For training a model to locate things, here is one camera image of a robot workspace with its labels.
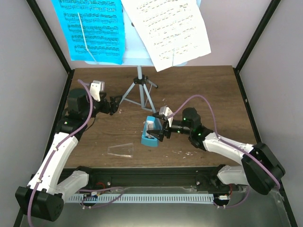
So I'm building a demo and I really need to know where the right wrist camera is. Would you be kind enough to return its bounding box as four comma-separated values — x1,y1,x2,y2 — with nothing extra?
159,106,174,128

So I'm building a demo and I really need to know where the blue sheet music page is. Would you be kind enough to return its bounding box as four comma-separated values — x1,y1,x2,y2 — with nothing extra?
52,0,125,65

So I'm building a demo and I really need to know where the blue metronome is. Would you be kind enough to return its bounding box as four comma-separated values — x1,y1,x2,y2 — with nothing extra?
141,116,160,147

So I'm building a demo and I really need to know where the light blue slotted cable duct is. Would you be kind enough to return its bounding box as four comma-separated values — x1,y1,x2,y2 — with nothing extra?
66,194,214,204

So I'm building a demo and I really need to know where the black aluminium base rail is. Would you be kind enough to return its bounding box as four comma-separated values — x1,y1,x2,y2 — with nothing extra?
62,165,236,193

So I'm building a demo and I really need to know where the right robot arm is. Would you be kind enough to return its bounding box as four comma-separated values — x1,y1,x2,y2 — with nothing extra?
143,106,285,195

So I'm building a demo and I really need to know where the white sheet music page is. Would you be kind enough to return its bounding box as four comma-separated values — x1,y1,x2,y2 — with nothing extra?
122,0,211,72

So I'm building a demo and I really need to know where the left black frame post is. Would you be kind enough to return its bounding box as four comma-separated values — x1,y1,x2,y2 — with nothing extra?
25,0,72,74

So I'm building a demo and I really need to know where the right black frame post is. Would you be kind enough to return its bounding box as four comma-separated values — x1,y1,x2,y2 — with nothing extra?
235,0,281,70

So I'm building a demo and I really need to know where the clear metronome cover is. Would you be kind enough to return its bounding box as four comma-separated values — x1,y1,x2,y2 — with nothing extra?
107,143,134,157

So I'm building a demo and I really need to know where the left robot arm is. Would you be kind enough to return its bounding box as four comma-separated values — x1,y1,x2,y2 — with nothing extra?
15,88,122,225

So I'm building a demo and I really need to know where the black frame post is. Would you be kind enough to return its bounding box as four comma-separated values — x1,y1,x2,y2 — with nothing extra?
25,0,72,74
235,0,281,70

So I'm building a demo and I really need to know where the light blue music stand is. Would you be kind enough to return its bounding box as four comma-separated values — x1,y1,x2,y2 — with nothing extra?
84,0,202,116

